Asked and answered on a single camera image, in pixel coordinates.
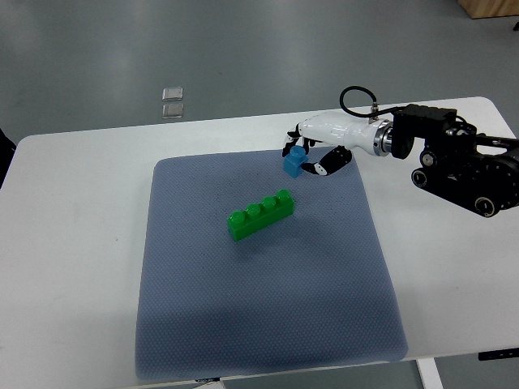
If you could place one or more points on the dark object at left edge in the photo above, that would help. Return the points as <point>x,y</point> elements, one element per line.
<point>7,151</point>

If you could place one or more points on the blue single-stud block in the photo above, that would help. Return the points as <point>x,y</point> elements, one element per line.
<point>294,160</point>

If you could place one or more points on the upper metal floor plate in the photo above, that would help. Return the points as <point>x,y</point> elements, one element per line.
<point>172,93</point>

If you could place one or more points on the white table leg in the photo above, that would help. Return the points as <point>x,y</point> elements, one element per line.
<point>429,373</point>

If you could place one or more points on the wooden box corner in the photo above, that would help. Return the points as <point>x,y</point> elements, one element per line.
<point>483,9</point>

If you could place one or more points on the green four-stud block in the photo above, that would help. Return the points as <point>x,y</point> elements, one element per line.
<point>258,216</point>

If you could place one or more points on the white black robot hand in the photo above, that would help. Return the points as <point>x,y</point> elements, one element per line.
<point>343,133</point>

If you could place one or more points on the metal floor plate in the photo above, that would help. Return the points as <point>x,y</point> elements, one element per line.
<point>172,93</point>
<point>172,110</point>

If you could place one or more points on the black table control panel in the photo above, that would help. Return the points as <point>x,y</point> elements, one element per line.
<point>498,354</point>

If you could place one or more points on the lower metal floor plate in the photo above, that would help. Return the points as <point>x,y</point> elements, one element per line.
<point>172,110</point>

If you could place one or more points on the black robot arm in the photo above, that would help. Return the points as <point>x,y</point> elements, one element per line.
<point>458,164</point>

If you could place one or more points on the blue-grey textured mat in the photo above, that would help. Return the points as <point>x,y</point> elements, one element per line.
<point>311,290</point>

